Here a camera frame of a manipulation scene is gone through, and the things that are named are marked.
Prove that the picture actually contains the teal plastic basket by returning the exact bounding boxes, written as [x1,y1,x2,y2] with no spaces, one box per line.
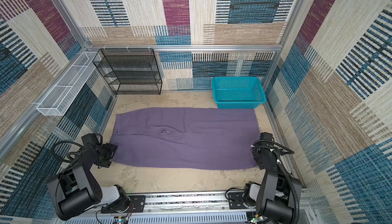
[212,76,267,109]

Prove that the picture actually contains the purple trousers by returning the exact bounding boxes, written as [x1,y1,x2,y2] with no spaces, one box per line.
[110,108,260,170]

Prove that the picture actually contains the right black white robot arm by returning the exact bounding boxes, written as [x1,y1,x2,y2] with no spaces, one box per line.
[243,142,302,224]

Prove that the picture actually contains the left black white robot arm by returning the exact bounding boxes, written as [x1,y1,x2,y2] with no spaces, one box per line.
[47,144,133,221]

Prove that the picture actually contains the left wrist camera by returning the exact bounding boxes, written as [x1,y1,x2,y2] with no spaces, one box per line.
[81,133,103,147]

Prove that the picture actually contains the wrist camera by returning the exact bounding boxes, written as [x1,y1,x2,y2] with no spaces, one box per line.
[81,133,103,147]
[260,132,274,145]

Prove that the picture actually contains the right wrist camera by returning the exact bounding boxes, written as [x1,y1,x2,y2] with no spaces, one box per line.
[260,132,274,145]

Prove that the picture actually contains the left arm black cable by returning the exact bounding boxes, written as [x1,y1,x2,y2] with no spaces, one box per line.
[51,139,83,164]

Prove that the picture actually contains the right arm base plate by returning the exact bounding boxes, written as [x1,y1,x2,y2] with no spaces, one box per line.
[227,192,256,210]

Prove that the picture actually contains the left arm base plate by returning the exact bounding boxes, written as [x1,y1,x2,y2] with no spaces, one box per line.
[101,195,146,215]

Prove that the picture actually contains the white wire mesh tray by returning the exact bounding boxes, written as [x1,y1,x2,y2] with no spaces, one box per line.
[37,51,97,116]

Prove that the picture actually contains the aluminium mounting rail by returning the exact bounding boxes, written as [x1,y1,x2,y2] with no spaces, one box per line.
[51,189,319,224]

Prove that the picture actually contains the black wire mesh shelf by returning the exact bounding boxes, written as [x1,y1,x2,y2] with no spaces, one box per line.
[92,48,162,95]

